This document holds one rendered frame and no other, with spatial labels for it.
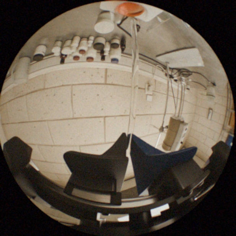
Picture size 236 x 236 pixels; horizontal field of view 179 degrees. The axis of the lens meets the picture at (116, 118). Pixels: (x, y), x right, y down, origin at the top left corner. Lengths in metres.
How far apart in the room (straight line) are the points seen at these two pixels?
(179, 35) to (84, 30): 0.38
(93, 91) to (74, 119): 0.22
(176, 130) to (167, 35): 0.49
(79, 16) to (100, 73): 0.38
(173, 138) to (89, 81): 0.63
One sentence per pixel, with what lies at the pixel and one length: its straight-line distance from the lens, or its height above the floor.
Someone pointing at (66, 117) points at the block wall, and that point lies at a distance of 0.56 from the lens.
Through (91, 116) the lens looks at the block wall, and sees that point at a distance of 0.53.
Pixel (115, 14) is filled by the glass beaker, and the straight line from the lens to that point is 0.16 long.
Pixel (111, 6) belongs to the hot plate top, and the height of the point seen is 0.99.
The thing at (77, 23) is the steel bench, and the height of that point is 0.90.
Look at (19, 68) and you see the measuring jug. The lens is 0.61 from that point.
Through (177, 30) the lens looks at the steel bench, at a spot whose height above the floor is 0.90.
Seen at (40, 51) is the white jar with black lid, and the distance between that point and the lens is 0.50.
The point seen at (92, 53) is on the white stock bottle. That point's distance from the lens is 0.43.
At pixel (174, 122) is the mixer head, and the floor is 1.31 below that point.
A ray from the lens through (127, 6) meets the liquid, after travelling 0.18.
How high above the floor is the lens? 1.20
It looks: 18 degrees up
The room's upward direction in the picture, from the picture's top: 177 degrees counter-clockwise
